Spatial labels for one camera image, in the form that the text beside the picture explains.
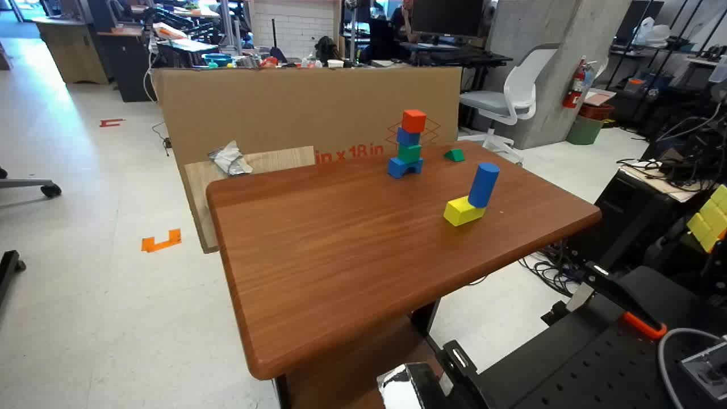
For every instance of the blue cylinder block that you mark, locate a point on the blue cylinder block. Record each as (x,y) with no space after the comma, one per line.
(482,185)

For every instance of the blue arch block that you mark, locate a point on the blue arch block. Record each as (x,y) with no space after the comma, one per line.
(395,168)

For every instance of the green cube block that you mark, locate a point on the green cube block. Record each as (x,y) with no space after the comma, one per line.
(410,153)

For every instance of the blue cube block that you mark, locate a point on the blue cube block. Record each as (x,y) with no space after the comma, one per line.
(407,139)

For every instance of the yellow rectangular block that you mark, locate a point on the yellow rectangular block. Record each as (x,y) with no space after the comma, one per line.
(459,212)

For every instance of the orange cube block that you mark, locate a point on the orange cube block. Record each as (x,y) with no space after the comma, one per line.
(414,120)

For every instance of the small green block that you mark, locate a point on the small green block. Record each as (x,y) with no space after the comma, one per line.
(454,155)

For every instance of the crumpled white paper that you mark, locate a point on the crumpled white paper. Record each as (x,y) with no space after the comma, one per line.
(230,159)

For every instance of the small light wooden panel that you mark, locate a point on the small light wooden panel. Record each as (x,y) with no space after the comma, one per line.
(197,204)

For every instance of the black desk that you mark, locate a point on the black desk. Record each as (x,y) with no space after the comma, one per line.
(454,55)

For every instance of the black clamp with white label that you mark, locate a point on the black clamp with white label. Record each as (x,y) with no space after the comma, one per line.
(459,362)

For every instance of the white grey office chair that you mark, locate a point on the white grey office chair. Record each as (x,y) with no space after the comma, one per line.
(523,86)

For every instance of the orange floor marker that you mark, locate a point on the orange floor marker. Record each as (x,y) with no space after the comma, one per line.
(159,242)

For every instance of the green bin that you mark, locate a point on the green bin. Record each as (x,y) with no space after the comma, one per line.
(585,131)

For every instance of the red fire extinguisher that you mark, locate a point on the red fire extinguisher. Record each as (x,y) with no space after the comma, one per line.
(578,85)

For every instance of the red floor marker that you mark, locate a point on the red floor marker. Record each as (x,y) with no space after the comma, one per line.
(111,120)

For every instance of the grey concrete pillar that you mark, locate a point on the grey concrete pillar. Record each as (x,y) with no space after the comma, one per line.
(574,29)

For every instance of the black cabinet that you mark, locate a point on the black cabinet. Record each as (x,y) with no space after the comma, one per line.
(125,69)

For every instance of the black perforated breadboard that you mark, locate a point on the black perforated breadboard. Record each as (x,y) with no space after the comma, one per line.
(591,370)

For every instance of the light wooden cabinet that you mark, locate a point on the light wooden cabinet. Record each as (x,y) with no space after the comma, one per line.
(71,52)

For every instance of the black chair base leg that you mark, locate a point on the black chair base leg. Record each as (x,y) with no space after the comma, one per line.
(9,265)
(35,185)

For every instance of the white plastic bag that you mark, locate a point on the white plastic bag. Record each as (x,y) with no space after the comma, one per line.
(651,31)

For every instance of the yellow padded panel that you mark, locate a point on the yellow padded panel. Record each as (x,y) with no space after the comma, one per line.
(710,218)

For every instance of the grey device box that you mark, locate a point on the grey device box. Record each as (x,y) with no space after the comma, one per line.
(706,373)

